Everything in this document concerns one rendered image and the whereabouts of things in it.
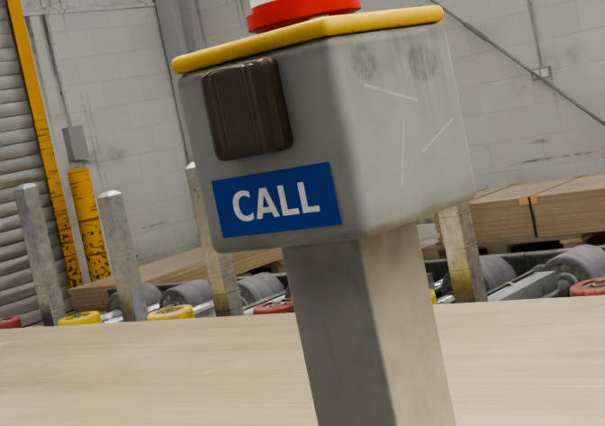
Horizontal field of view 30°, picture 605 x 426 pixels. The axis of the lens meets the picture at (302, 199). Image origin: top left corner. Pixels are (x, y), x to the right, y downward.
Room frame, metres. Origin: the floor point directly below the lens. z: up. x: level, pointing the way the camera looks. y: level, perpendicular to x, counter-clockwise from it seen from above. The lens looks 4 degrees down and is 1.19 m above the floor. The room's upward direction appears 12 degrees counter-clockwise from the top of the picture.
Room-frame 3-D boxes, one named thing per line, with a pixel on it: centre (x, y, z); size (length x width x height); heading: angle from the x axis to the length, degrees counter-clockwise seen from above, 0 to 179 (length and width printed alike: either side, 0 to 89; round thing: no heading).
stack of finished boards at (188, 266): (8.55, 0.69, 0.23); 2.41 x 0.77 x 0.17; 141
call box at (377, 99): (0.40, -0.01, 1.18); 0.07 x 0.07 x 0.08; 50
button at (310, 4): (0.40, -0.01, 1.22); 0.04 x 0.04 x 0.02
